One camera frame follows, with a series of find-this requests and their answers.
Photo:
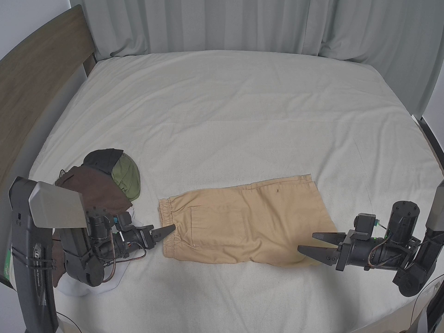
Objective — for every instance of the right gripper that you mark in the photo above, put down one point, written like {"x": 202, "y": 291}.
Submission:
{"x": 357, "y": 255}

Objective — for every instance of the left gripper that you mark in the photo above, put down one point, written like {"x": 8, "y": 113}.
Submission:
{"x": 144, "y": 238}

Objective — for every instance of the beige shorts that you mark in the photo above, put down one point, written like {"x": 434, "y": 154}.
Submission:
{"x": 242, "y": 227}

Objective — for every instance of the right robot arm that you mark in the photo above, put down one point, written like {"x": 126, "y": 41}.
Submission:
{"x": 404, "y": 220}

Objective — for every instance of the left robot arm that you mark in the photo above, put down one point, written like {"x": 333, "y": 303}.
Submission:
{"x": 38, "y": 255}

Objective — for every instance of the bed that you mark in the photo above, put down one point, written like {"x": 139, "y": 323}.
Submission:
{"x": 225, "y": 116}

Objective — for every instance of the green garment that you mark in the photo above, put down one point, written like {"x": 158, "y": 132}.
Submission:
{"x": 128, "y": 180}

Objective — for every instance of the white garment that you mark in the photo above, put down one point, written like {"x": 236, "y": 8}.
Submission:
{"x": 107, "y": 283}

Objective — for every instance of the brown garment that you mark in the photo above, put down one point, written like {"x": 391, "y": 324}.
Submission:
{"x": 97, "y": 189}

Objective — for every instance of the black garment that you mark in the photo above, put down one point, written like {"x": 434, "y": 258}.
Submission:
{"x": 102, "y": 161}

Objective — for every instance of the grey-green curtain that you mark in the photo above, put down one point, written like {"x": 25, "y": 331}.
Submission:
{"x": 225, "y": 12}

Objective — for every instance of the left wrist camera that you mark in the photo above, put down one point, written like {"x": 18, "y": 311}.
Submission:
{"x": 124, "y": 222}

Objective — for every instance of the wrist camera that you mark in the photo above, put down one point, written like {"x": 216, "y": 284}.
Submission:
{"x": 366, "y": 222}
{"x": 124, "y": 222}

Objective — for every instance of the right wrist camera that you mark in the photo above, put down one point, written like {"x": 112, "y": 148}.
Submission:
{"x": 366, "y": 222}

